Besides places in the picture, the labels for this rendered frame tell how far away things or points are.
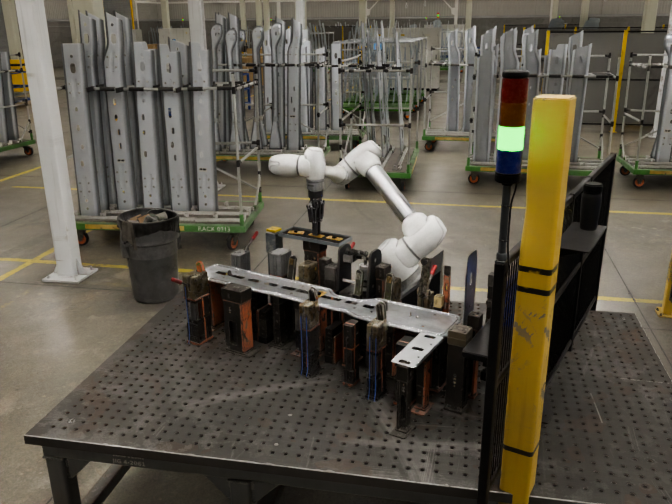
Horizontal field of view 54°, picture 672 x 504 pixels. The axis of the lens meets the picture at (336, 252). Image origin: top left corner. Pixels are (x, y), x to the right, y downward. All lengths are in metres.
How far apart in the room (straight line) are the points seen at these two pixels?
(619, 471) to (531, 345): 0.69
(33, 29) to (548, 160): 4.88
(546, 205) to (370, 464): 1.12
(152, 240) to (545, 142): 4.01
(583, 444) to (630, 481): 0.23
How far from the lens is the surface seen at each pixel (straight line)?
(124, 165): 7.38
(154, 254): 5.53
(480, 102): 9.67
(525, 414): 2.25
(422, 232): 3.51
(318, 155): 3.26
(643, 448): 2.79
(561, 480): 2.53
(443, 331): 2.76
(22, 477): 3.94
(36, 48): 6.14
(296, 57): 10.44
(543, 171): 1.96
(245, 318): 3.16
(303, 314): 2.89
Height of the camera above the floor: 2.20
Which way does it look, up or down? 19 degrees down
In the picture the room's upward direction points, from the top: 1 degrees counter-clockwise
